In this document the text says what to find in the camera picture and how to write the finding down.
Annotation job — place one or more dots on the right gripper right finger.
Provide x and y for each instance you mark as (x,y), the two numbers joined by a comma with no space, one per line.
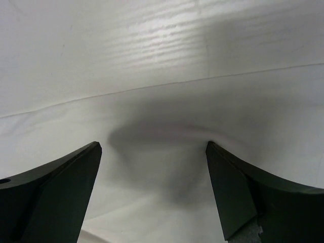
(257,206)

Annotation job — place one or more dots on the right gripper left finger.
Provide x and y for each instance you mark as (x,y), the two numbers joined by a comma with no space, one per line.
(49,203)

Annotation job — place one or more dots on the white t shirt black print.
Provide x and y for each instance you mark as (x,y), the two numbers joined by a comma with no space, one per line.
(153,82)

